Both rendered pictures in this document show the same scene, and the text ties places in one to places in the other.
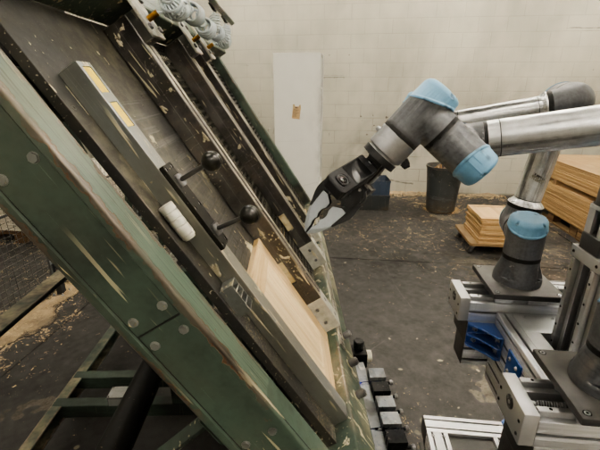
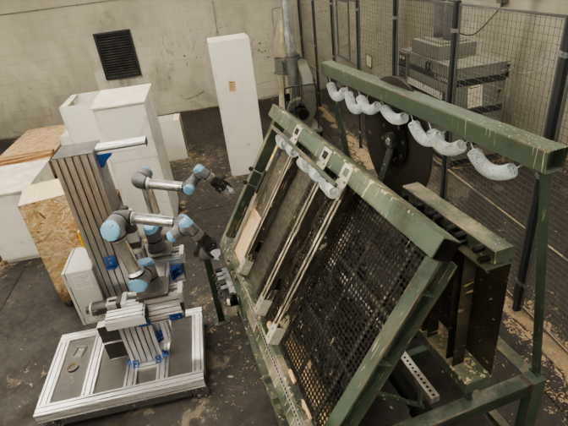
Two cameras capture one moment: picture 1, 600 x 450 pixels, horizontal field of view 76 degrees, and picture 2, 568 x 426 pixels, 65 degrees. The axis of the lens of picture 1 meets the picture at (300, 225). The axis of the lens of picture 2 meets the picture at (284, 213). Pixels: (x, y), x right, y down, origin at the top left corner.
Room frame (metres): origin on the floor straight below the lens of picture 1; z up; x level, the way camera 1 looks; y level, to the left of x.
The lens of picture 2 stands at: (3.85, -0.37, 2.92)
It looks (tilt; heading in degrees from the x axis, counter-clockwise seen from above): 29 degrees down; 167
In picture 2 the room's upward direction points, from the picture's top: 7 degrees counter-clockwise
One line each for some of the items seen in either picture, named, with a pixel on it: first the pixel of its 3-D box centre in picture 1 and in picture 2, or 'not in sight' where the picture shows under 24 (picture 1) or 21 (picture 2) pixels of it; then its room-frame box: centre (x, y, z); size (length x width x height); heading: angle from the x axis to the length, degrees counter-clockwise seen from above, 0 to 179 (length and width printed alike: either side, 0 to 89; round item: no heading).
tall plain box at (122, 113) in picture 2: not in sight; (142, 162); (-1.79, -0.82, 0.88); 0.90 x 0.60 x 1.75; 174
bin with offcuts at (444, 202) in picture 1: (442, 187); not in sight; (5.26, -2.01, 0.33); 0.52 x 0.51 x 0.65; 174
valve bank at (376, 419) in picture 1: (376, 404); (225, 288); (0.98, -0.25, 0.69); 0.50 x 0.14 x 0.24; 2
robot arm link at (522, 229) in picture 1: (525, 234); (146, 268); (1.19, -0.75, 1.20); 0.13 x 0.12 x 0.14; 160
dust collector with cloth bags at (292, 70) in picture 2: not in sight; (292, 72); (-4.34, 2.06, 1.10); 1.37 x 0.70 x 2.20; 174
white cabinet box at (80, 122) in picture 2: not in sight; (92, 120); (-3.56, -1.50, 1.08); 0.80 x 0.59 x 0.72; 174
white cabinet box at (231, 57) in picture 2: not in sight; (237, 106); (-2.97, 0.73, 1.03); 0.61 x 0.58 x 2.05; 174
